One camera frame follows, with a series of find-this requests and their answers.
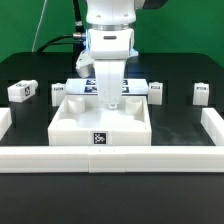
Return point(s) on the white U-shaped obstacle fence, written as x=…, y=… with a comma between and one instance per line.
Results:
x=111, y=159

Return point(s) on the white marker plate with tags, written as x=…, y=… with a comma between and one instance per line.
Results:
x=89, y=87

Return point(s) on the white square tabletop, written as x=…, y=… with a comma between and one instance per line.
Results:
x=81, y=120

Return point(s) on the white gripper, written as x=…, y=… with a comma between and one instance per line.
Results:
x=109, y=76

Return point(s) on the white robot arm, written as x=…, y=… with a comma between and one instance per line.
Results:
x=109, y=43

